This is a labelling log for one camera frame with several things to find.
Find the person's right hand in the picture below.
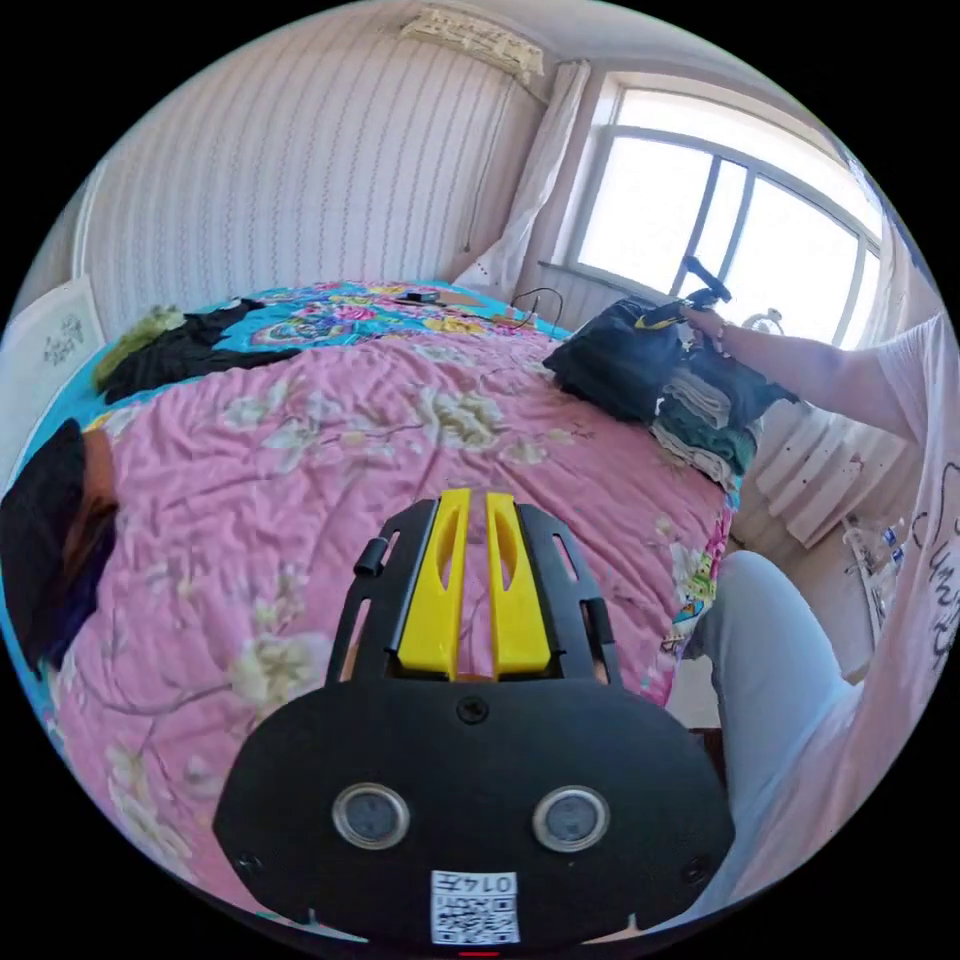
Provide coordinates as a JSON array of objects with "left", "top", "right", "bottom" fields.
[{"left": 687, "top": 305, "right": 734, "bottom": 359}]

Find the white curtain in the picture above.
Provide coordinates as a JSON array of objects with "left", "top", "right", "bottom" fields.
[{"left": 454, "top": 59, "right": 595, "bottom": 305}]

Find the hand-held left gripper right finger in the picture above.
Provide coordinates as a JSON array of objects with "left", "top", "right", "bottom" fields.
[{"left": 485, "top": 491, "right": 557, "bottom": 678}]

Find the window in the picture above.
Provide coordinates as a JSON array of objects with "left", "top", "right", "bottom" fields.
[{"left": 573, "top": 78, "right": 890, "bottom": 350}]

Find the person's right forearm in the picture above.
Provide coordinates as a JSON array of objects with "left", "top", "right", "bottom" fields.
[{"left": 721, "top": 317, "right": 925, "bottom": 440}]

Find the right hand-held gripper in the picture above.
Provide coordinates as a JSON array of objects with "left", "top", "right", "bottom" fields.
[{"left": 633, "top": 287, "right": 723, "bottom": 335}]

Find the pile of clothes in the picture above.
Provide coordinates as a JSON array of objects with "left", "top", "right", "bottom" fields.
[{"left": 649, "top": 365, "right": 766, "bottom": 493}]

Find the bed with pink floral quilt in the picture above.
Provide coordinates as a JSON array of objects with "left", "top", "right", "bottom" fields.
[{"left": 0, "top": 280, "right": 745, "bottom": 928}]

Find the person's body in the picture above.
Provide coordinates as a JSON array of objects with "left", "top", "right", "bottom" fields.
[{"left": 671, "top": 303, "right": 960, "bottom": 928}]

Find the black long sleeve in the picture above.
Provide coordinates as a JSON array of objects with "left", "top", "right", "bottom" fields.
[{"left": 542, "top": 298, "right": 798, "bottom": 425}]

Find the black garment with green fur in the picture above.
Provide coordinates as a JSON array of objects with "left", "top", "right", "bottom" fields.
[{"left": 92, "top": 298, "right": 295, "bottom": 405}]

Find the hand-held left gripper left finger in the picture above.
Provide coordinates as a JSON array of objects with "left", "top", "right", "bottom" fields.
[{"left": 396, "top": 487, "right": 473, "bottom": 682}]

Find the white radiator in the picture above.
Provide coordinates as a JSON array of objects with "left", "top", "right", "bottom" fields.
[{"left": 749, "top": 404, "right": 918, "bottom": 550}]

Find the white cupboard with flower print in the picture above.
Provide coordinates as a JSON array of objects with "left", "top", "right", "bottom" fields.
[{"left": 0, "top": 274, "right": 108, "bottom": 481}]

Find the black and brown garment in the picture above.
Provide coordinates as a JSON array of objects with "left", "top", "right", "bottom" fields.
[{"left": 0, "top": 418, "right": 120, "bottom": 670}]

